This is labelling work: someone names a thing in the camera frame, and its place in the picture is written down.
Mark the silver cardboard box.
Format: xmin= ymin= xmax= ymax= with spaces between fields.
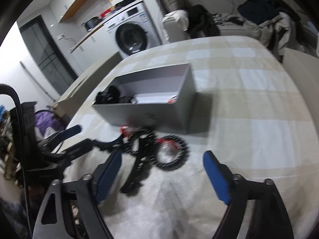
xmin=92 ymin=63 xmax=196 ymax=134

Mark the plaid tablecloth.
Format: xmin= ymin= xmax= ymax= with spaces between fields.
xmin=96 ymin=36 xmax=318 ymax=238

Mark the red oval hair clip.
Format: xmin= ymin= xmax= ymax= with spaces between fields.
xmin=120 ymin=125 xmax=134 ymax=138

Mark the black camera cable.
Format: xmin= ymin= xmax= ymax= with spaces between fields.
xmin=0 ymin=84 xmax=34 ymax=239

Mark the black garment on armrest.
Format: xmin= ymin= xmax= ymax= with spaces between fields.
xmin=186 ymin=4 xmax=220 ymax=39

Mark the white round badge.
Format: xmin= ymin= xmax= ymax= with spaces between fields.
xmin=167 ymin=96 xmax=178 ymax=104

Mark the black banana hair clip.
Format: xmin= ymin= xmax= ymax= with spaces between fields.
xmin=118 ymin=96 xmax=137 ymax=104

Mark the beige cardboard box left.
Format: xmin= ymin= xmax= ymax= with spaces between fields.
xmin=52 ymin=52 xmax=123 ymax=123

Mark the white cloth on armrest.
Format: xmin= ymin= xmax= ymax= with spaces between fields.
xmin=162 ymin=10 xmax=189 ymax=31

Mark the white washing machine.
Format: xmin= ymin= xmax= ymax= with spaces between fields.
xmin=104 ymin=2 xmax=162 ymax=59

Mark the grey sofa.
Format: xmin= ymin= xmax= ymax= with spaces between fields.
xmin=162 ymin=0 xmax=318 ymax=45

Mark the black cooking pot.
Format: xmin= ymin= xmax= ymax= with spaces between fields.
xmin=81 ymin=16 xmax=101 ymax=32

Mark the purple plastic bag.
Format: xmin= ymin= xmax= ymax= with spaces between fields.
xmin=35 ymin=110 xmax=64 ymax=136

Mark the black hair claw clip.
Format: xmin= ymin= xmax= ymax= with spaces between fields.
xmin=95 ymin=85 xmax=121 ymax=104

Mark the white kitchen cabinet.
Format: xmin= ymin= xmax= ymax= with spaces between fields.
xmin=70 ymin=23 xmax=119 ymax=76

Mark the dark glass door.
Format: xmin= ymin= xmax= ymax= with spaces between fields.
xmin=19 ymin=16 xmax=78 ymax=95

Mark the black spiral hair tie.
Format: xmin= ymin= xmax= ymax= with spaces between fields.
xmin=124 ymin=127 xmax=158 ymax=161
xmin=152 ymin=134 xmax=190 ymax=171

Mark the pile of dark clothes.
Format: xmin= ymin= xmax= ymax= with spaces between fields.
xmin=237 ymin=0 xmax=305 ymax=61

